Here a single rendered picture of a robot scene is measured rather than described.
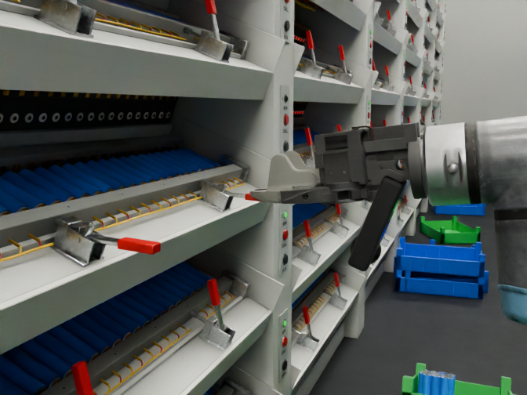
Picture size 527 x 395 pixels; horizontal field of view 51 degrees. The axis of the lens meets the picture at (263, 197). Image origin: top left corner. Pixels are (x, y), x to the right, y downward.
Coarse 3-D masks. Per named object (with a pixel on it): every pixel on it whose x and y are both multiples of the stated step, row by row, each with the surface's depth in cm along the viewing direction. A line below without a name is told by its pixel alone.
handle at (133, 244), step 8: (88, 224) 47; (88, 232) 47; (96, 240) 46; (104, 240) 46; (112, 240) 46; (120, 240) 45; (128, 240) 46; (136, 240) 46; (144, 240) 46; (120, 248) 46; (128, 248) 45; (136, 248) 45; (144, 248) 45; (152, 248) 44; (160, 248) 45
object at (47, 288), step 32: (96, 128) 71; (128, 128) 77; (160, 128) 85; (192, 128) 90; (224, 160) 86; (256, 160) 86; (128, 224) 57; (160, 224) 60; (192, 224) 64; (224, 224) 71; (32, 256) 45; (64, 256) 47; (128, 256) 51; (160, 256) 58; (192, 256) 66; (0, 288) 40; (32, 288) 41; (64, 288) 44; (96, 288) 48; (128, 288) 54; (0, 320) 38; (32, 320) 42; (64, 320) 46; (0, 352) 40
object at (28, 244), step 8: (232, 184) 82; (200, 192) 73; (168, 200) 66; (176, 200) 67; (184, 200) 69; (144, 208) 61; (152, 208) 62; (120, 216) 57; (96, 224) 53; (104, 224) 55; (32, 240) 46; (40, 240) 47; (48, 240) 47; (0, 248) 43; (8, 248) 44; (16, 248) 44; (24, 248) 45
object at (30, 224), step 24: (216, 168) 80; (240, 168) 85; (120, 192) 58; (144, 192) 61; (168, 192) 66; (192, 192) 72; (0, 216) 44; (24, 216) 46; (48, 216) 47; (96, 216) 54; (0, 240) 43; (24, 240) 46
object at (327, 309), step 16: (336, 272) 156; (352, 272) 156; (320, 288) 143; (336, 288) 151; (352, 288) 157; (304, 304) 131; (320, 304) 137; (336, 304) 142; (352, 304) 157; (304, 320) 117; (320, 320) 132; (336, 320) 135; (304, 336) 117; (320, 336) 124; (304, 352) 116; (320, 352) 125; (304, 368) 110
